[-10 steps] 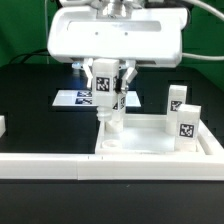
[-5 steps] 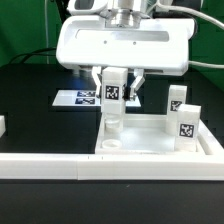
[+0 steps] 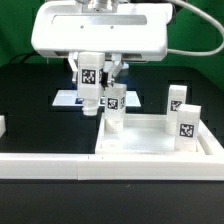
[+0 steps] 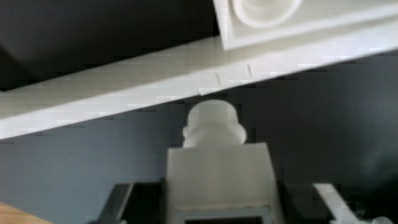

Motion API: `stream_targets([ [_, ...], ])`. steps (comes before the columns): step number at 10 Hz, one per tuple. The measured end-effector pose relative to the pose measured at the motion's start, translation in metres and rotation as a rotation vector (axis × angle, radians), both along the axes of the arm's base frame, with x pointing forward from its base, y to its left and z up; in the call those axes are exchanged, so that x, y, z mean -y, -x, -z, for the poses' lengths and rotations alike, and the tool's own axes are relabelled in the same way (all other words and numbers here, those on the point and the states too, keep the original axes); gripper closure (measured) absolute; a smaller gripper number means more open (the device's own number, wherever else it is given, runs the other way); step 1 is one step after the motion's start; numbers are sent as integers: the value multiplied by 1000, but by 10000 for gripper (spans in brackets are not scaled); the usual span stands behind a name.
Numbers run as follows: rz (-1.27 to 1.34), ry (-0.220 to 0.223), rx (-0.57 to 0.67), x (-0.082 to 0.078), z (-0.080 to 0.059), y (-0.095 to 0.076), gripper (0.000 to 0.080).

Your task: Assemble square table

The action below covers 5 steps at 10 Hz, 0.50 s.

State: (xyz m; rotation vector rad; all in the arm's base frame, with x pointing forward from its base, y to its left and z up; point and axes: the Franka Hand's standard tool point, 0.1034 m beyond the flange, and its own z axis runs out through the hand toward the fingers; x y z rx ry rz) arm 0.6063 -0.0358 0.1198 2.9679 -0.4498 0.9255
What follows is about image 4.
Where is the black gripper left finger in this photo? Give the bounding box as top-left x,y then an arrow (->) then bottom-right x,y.
86,179 -> 166,224

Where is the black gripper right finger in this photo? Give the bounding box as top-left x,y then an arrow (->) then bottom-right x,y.
278,183 -> 367,224

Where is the white table leg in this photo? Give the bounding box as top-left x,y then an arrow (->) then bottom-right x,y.
165,100 -> 284,224

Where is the white square table top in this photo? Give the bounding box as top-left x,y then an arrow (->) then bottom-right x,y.
212,0 -> 398,50

